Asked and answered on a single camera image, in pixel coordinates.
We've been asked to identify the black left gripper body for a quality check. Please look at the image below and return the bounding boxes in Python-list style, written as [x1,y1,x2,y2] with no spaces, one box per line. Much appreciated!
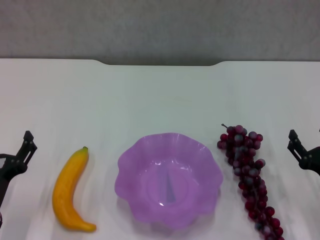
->
[0,153,28,208]

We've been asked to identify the purple wavy plastic plate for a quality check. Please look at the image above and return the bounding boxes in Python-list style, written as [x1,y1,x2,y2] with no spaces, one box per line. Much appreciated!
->
[114,132,224,231]

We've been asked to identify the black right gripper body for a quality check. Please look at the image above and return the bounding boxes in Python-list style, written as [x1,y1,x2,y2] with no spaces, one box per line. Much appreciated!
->
[299,146,320,176]

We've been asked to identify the dark red grape bunch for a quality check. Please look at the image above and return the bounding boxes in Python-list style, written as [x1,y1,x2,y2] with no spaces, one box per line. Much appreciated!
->
[216,123,285,240]

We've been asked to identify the yellow banana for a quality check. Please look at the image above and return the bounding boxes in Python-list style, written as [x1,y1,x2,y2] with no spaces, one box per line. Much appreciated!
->
[51,146,97,233]

